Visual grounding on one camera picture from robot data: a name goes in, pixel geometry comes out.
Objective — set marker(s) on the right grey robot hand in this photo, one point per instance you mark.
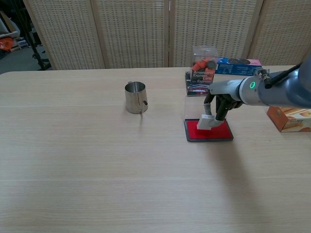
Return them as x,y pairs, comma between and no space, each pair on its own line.
226,89

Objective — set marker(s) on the red and white stamp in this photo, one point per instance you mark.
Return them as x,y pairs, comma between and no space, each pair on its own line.
205,122

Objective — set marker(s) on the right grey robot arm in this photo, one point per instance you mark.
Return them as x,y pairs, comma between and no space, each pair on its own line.
281,93

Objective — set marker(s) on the red ink pad clear lid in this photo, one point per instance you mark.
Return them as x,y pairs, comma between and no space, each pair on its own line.
223,134

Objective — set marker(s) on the blue cookie box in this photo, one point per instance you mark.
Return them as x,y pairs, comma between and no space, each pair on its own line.
238,70

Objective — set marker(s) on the clear coffee capsule box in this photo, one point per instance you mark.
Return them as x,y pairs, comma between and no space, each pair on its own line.
202,75

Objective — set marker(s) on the dark printed flat box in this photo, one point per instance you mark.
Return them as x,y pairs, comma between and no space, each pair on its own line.
198,90

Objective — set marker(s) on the orange wafer box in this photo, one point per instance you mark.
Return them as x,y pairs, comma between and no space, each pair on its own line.
291,121

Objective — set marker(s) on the stainless steel cup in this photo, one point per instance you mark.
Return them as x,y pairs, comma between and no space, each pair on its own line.
133,99

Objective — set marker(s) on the wooden woven folding screen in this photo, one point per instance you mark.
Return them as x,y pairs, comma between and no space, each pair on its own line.
133,31

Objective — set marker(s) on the black tripod stand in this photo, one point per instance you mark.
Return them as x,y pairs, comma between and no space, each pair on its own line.
36,52

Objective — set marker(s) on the orange bag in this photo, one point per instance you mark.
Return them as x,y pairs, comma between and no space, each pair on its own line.
6,44

